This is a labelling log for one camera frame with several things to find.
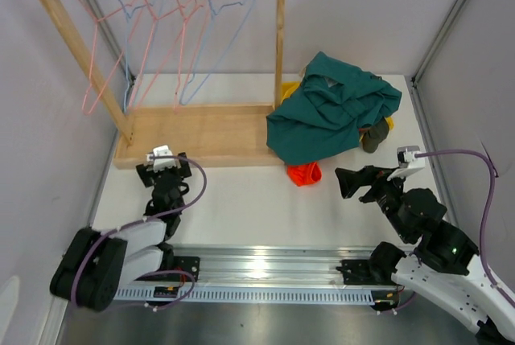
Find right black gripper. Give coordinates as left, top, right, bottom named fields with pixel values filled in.
left=333, top=165, right=412, bottom=240

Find olive green shorts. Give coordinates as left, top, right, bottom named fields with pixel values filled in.
left=359, top=117, right=391, bottom=154

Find blue wire hanger green shorts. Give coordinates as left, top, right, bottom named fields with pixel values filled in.
left=175, top=0, right=256, bottom=106

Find pink wire hanger olive shorts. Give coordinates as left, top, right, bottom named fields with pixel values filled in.
left=129, top=0, right=205, bottom=112

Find dark green shorts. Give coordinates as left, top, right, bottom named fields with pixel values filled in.
left=266, top=51, right=402, bottom=166

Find yellow shorts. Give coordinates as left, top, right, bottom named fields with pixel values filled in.
left=280, top=81, right=394, bottom=130

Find light blue wire hanger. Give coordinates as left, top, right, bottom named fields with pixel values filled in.
left=117, top=0, right=163, bottom=114

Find pink wire hanger orange shorts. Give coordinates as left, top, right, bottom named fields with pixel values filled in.
left=172, top=0, right=204, bottom=111

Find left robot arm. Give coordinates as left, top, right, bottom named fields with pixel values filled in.
left=49, top=153, right=198, bottom=312

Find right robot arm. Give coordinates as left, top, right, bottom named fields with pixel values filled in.
left=335, top=166, right=514, bottom=344

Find wooden clothes rack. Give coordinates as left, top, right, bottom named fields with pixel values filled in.
left=39, top=0, right=286, bottom=169

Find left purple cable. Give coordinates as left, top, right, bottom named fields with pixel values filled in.
left=70, top=154, right=208, bottom=318

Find purple cable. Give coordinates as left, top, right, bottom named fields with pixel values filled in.
left=70, top=154, right=208, bottom=318
left=373, top=149, right=515, bottom=318

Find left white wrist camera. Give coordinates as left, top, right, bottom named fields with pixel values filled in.
left=146, top=145, right=176, bottom=172

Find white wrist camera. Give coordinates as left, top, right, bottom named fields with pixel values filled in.
left=387, top=146, right=426, bottom=181
left=146, top=145, right=176, bottom=172

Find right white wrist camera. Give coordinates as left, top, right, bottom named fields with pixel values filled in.
left=387, top=146, right=426, bottom=181

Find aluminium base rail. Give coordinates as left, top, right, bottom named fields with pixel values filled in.
left=174, top=244, right=374, bottom=289

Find slotted cable duct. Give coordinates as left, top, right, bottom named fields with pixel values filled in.
left=114, top=285, right=398, bottom=306

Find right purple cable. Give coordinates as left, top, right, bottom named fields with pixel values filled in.
left=373, top=149, right=515, bottom=318

